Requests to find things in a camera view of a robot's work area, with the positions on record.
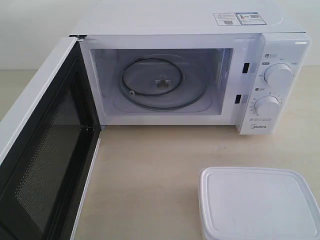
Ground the white lidded plastic container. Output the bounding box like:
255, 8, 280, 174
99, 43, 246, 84
198, 166, 320, 240

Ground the white microwave door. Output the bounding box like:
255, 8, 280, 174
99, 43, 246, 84
0, 36, 101, 240

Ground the white Midea microwave oven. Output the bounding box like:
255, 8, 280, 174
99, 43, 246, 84
70, 0, 311, 135

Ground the glass turntable plate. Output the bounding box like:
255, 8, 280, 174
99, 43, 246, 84
118, 54, 209, 111

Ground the lower white timer knob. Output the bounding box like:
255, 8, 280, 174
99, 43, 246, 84
254, 96, 280, 117

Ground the warning label sticker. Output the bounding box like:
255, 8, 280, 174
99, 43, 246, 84
213, 12, 266, 26

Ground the upper white control knob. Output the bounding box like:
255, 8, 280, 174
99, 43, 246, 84
264, 63, 293, 89

